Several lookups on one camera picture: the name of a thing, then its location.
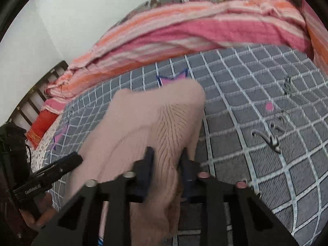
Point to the pink knit garment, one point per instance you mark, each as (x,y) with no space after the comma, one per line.
(143,123)

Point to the grey checked blanket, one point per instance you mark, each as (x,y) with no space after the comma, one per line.
(243,94)

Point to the cream floral bed sheet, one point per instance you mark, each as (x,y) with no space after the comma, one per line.
(39,156)

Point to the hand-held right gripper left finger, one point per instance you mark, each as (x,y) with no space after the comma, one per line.
(150,174)

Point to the red cloth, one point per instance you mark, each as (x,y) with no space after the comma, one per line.
(42,125)

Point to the person's left hand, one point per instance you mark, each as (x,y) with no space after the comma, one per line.
(50,202)

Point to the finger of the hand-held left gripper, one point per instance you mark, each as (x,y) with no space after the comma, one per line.
(64,164)

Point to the pink orange striped blanket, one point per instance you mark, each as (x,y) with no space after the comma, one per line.
(192,33)

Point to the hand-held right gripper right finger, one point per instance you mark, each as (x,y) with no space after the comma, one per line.
(187,176)

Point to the dark wooden bed headboard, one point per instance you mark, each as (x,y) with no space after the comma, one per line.
(60,68)

